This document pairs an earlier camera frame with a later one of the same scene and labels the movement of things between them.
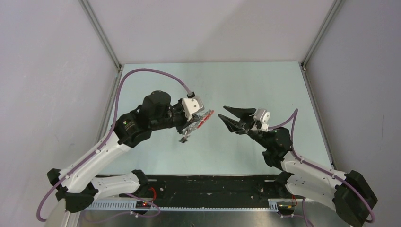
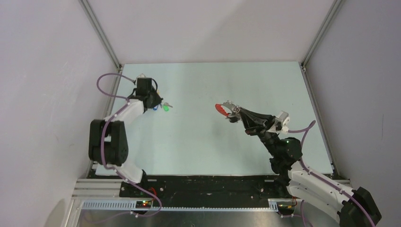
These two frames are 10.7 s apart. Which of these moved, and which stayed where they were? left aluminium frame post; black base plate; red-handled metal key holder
Moved: red-handled metal key holder
Stayed: black base plate; left aluminium frame post
